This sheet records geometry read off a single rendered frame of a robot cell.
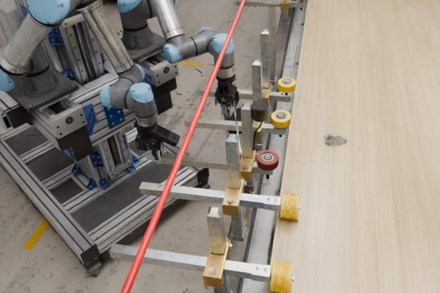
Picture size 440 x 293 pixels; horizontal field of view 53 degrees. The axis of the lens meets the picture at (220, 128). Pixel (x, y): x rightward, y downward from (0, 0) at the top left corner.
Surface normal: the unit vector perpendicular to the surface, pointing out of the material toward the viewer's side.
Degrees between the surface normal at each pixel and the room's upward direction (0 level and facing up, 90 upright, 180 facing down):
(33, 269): 0
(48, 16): 84
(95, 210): 0
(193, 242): 0
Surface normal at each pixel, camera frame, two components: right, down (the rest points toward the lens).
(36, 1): -0.16, 0.56
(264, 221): -0.07, -0.77
